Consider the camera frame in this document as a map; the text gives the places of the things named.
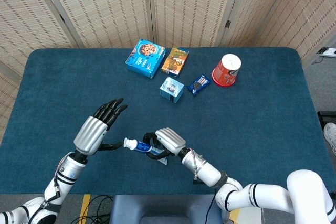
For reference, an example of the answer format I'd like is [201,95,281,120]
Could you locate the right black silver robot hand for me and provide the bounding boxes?
[142,127,187,161]

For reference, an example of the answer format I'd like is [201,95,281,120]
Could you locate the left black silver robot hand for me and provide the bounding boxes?
[73,98,129,156]

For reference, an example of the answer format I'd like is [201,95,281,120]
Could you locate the white blue toothpaste tube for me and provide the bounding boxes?
[123,137,169,166]

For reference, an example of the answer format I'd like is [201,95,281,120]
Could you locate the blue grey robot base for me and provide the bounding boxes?
[109,194,224,224]

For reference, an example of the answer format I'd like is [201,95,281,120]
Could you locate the dark blue carpeted table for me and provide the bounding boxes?
[0,47,336,196]

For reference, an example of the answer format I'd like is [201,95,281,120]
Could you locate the small light blue box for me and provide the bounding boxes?
[159,76,185,104]

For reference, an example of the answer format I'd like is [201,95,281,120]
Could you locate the dark blue cookie packet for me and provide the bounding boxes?
[186,73,212,97]

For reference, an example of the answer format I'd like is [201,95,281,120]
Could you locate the orange snack box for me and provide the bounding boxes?
[161,47,190,78]

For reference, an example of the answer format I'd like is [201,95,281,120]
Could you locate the red instant noodle cup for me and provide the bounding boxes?
[211,54,242,88]

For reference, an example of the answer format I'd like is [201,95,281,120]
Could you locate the blue cookie box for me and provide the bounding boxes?
[125,38,167,80]

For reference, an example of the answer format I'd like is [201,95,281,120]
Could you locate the woven bamboo folding screen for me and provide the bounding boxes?
[0,0,336,143]

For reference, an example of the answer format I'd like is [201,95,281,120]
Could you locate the black stand base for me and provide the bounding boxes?
[317,111,336,130]

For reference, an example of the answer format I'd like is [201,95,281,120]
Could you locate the white sneaker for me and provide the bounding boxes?
[323,122,336,156]

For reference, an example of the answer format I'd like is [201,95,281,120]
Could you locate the white power strip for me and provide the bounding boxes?
[316,47,336,59]

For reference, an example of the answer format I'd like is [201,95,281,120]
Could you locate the black floor cables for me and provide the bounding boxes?
[70,195,113,224]

